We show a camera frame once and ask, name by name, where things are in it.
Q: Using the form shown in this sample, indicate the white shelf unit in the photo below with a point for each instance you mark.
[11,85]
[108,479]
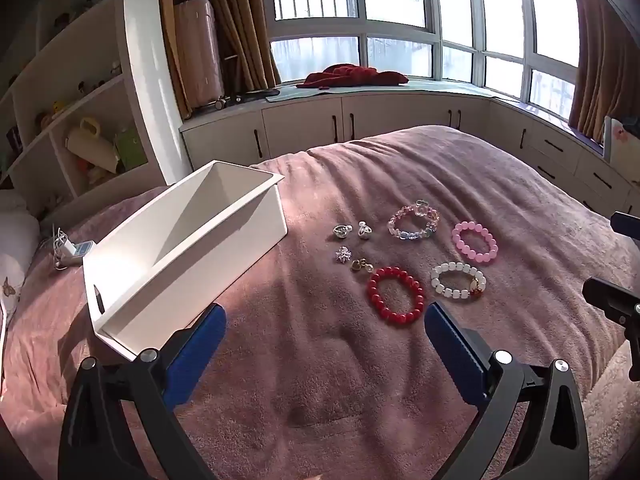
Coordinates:
[145,60]

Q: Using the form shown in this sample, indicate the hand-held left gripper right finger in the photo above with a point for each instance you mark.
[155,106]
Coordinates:
[455,355]

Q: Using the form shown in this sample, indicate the bay window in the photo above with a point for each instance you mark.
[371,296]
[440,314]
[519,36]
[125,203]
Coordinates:
[400,10]

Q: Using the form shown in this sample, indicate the black stand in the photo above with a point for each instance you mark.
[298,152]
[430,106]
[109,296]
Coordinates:
[250,95]

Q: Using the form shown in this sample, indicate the green windowsill mat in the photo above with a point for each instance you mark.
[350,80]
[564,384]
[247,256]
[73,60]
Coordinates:
[450,89]

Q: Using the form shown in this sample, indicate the silver snowflake brooch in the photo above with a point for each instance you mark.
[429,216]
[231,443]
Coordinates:
[343,254]

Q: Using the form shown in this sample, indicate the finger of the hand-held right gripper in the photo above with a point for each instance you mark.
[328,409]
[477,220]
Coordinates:
[612,302]
[626,225]

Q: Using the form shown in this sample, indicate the tan curtain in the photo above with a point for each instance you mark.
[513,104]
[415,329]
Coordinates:
[600,60]
[240,25]

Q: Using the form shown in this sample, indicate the red cloth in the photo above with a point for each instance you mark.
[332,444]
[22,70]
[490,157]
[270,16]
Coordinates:
[350,77]

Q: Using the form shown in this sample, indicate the white butterfly duvet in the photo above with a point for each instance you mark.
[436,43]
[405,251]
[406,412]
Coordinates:
[15,240]

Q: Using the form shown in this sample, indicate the white rectangular storage box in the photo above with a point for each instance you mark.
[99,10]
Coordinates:
[150,240]

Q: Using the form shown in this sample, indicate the yellow toy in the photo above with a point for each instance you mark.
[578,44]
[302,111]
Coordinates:
[59,107]

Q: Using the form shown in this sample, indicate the floral white box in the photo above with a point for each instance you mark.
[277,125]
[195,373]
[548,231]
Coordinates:
[622,140]

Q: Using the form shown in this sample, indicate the green box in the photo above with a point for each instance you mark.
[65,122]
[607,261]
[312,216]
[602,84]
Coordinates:
[131,150]

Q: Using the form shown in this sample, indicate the pink suitcase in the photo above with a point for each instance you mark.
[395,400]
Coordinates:
[197,50]

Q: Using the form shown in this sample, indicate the white window cabinet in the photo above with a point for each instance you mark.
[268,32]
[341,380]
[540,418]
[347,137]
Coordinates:
[300,125]

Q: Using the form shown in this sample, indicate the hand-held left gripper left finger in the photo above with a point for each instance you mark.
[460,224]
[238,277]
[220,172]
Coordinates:
[200,350]

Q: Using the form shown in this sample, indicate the gold earrings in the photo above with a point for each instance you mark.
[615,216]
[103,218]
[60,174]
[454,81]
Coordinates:
[359,265]

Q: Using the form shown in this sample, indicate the cream jug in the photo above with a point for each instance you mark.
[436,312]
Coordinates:
[92,150]

